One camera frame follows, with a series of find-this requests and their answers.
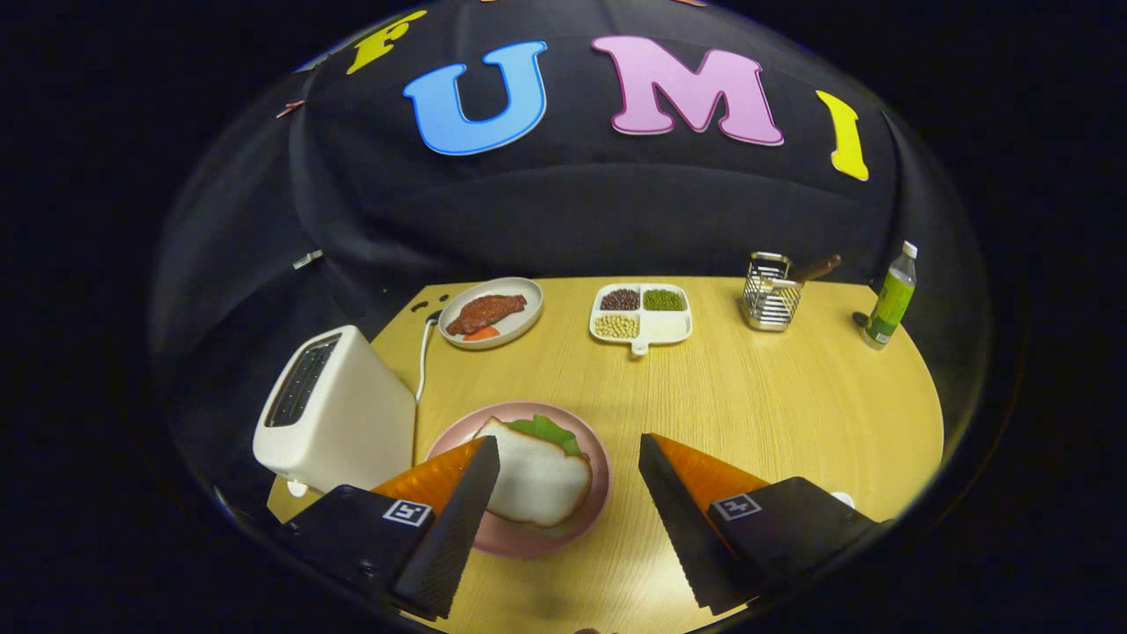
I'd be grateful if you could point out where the brown steak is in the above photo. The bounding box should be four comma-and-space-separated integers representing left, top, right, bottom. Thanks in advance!
446, 294, 528, 336

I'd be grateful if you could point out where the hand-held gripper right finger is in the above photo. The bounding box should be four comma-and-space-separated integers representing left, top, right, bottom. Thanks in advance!
638, 431, 880, 616

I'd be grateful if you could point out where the green drink bottle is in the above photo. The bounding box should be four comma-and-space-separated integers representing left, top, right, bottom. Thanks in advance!
861, 240, 918, 351

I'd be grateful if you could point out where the white toaster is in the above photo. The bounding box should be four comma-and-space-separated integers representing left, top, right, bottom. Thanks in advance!
253, 325, 417, 494

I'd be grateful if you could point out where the metal wire basket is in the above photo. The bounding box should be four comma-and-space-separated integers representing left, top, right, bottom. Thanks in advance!
741, 252, 804, 333

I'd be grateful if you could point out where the black backdrop cloth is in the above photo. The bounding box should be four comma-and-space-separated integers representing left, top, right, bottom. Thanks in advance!
150, 0, 991, 529

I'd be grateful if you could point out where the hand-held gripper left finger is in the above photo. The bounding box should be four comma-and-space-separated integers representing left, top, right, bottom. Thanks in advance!
276, 435, 501, 620

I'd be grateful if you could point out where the round grey plate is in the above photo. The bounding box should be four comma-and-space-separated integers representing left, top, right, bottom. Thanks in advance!
438, 276, 545, 350

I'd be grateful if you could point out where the wooden-handled utensil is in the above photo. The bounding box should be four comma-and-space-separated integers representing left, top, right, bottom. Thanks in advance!
768, 254, 843, 290

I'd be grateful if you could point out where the toasted bread slice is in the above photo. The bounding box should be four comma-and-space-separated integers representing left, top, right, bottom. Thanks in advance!
474, 417, 593, 528

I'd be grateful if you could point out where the green lettuce leaf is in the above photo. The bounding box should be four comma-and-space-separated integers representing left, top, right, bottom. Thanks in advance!
505, 415, 584, 457

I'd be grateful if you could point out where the white toaster cable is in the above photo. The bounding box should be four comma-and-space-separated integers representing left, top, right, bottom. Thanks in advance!
415, 315, 439, 404

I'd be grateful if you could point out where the white divided dish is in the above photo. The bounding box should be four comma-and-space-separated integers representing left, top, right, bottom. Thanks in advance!
588, 283, 694, 356

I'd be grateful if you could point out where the pink plate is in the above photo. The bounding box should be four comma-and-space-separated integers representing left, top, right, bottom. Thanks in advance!
425, 402, 613, 559

